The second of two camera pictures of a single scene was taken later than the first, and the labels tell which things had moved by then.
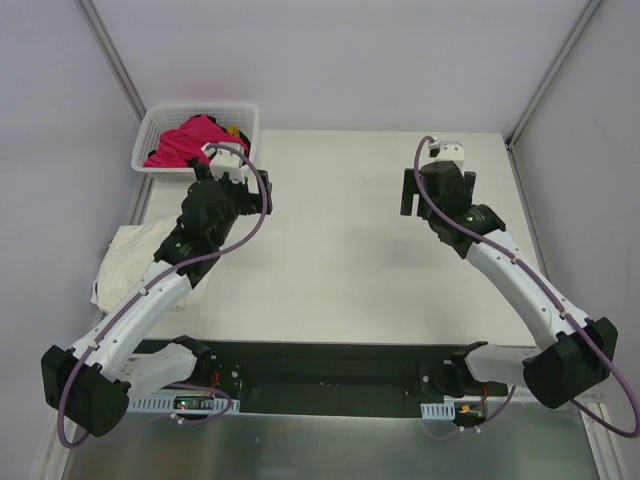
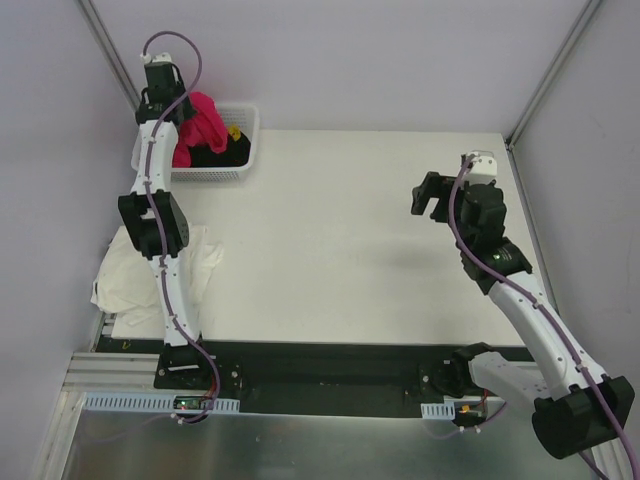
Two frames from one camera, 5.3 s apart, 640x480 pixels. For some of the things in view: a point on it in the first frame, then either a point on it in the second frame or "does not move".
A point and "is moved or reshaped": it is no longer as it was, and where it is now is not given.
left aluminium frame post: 111,53 does not move
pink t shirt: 178,145 is moved or reshaped
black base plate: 325,376 does not move
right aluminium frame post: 553,72 does not move
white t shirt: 132,250 does not move
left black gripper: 257,195 to 163,100
